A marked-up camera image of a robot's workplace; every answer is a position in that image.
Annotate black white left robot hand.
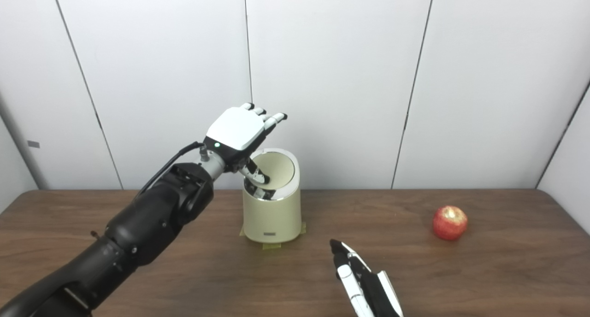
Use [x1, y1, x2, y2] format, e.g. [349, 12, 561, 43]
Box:
[203, 102, 288, 186]

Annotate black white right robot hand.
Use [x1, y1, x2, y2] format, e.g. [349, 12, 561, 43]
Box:
[329, 239, 404, 317]

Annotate cream round bin lid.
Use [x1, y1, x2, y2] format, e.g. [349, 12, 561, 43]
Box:
[251, 153, 295, 191]

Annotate red apple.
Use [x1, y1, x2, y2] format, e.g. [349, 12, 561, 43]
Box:
[432, 205, 468, 241]

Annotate cream-colored round bin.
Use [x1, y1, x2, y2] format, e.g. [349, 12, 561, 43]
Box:
[242, 147, 302, 244]

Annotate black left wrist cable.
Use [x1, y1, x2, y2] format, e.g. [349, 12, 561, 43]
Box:
[134, 141, 207, 202]

